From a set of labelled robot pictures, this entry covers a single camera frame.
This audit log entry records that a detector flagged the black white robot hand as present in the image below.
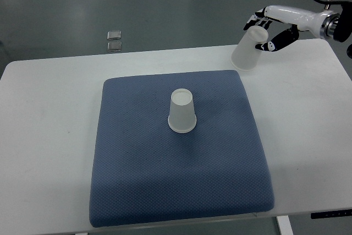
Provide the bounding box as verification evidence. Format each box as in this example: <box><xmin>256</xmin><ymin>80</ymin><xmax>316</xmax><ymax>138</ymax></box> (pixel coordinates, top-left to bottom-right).
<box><xmin>243</xmin><ymin>4</ymin><xmax>340</xmax><ymax>53</ymax></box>

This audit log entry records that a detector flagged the white paper cup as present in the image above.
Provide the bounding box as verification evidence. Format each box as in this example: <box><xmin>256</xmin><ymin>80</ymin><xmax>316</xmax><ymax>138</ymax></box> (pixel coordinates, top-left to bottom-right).
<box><xmin>168</xmin><ymin>88</ymin><xmax>197</xmax><ymax>134</ymax></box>
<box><xmin>230</xmin><ymin>26</ymin><xmax>268</xmax><ymax>71</ymax></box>

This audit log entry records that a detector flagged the black desk control panel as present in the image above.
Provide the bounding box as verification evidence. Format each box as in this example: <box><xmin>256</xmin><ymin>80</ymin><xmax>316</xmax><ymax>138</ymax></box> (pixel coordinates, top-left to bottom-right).
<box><xmin>310</xmin><ymin>209</ymin><xmax>351</xmax><ymax>220</ymax></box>

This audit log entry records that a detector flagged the blue grey fabric cushion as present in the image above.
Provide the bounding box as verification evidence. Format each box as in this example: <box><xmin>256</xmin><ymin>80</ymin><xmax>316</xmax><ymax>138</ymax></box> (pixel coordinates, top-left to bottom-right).
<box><xmin>89</xmin><ymin>70</ymin><xmax>274</xmax><ymax>227</ymax></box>

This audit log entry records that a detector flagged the white table leg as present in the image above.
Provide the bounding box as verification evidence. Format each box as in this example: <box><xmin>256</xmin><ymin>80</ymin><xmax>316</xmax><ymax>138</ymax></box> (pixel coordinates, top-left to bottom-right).
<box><xmin>276</xmin><ymin>216</ymin><xmax>294</xmax><ymax>235</ymax></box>

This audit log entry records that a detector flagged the upper metal floor plate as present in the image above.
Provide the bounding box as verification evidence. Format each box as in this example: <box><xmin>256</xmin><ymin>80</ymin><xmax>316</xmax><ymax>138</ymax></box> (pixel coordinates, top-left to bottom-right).
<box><xmin>107</xmin><ymin>30</ymin><xmax>122</xmax><ymax>40</ymax></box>

